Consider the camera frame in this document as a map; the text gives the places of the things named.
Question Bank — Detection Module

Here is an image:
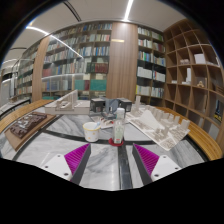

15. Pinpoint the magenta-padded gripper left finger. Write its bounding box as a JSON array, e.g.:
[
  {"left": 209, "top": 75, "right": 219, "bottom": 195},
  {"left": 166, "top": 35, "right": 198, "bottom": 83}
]
[{"left": 40, "top": 142, "right": 92, "bottom": 186}]

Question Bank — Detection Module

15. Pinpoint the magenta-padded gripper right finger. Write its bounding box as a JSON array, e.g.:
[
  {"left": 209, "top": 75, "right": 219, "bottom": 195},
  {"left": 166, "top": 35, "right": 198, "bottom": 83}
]
[{"left": 131, "top": 143, "right": 183, "bottom": 186}]

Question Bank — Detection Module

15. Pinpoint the clear plastic drink bottle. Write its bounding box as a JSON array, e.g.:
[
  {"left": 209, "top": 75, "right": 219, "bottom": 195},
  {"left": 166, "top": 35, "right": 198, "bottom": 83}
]
[{"left": 112, "top": 107, "right": 126, "bottom": 145}]

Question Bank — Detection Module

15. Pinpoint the white city block model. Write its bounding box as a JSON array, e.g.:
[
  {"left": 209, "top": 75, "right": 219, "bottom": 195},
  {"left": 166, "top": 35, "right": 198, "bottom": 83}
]
[{"left": 125, "top": 95, "right": 192, "bottom": 152}]

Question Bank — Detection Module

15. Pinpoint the flat round red coaster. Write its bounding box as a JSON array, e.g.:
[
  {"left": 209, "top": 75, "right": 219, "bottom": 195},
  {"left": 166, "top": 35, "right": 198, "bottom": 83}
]
[{"left": 108, "top": 137, "right": 125, "bottom": 148}]

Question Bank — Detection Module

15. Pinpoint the flat white site plan model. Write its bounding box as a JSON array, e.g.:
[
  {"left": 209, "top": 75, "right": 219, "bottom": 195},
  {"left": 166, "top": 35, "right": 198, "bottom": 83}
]
[{"left": 90, "top": 113, "right": 116, "bottom": 130}]

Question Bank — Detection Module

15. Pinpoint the white stepped building model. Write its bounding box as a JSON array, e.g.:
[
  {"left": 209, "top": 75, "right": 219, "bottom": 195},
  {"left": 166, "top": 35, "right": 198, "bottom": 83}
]
[{"left": 44, "top": 89, "right": 92, "bottom": 116}]

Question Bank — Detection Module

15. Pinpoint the dark grey box model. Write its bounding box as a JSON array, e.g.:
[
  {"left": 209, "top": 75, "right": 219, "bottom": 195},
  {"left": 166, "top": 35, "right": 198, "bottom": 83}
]
[
  {"left": 118, "top": 98, "right": 134, "bottom": 113},
  {"left": 89, "top": 97, "right": 106, "bottom": 114}
]

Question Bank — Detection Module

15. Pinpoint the brown terrain model on board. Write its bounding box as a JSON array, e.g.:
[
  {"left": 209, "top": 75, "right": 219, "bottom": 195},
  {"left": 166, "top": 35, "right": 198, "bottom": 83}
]
[{"left": 4, "top": 111, "right": 58, "bottom": 152}]

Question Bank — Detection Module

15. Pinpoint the grey-blue building model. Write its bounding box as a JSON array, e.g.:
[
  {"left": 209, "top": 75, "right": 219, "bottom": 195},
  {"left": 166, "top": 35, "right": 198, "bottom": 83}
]
[{"left": 104, "top": 98, "right": 121, "bottom": 121}]

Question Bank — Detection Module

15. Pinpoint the curved bookshelf with books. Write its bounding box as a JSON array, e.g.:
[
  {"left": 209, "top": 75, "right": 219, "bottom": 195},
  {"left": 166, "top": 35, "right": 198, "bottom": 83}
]
[{"left": 16, "top": 49, "right": 40, "bottom": 101}]

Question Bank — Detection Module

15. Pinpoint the narrow bookshelf full of books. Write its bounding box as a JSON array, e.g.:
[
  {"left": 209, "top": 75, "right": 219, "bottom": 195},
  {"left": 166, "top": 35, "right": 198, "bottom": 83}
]
[{"left": 135, "top": 25, "right": 167, "bottom": 101}]

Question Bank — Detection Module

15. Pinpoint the wooden cubby shelf unit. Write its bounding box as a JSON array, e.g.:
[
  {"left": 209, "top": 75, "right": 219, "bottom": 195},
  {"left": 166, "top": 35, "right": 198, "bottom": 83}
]
[{"left": 163, "top": 18, "right": 224, "bottom": 135}]

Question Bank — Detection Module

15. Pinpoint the wide bookshelf full of books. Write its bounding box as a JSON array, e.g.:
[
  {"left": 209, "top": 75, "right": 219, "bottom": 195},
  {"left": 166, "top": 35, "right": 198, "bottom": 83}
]
[{"left": 41, "top": 22, "right": 114, "bottom": 101}]

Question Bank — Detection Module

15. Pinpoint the straight ceiling light strip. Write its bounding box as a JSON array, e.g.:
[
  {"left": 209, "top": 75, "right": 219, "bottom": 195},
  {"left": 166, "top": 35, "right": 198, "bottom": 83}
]
[{"left": 123, "top": 0, "right": 135, "bottom": 22}]

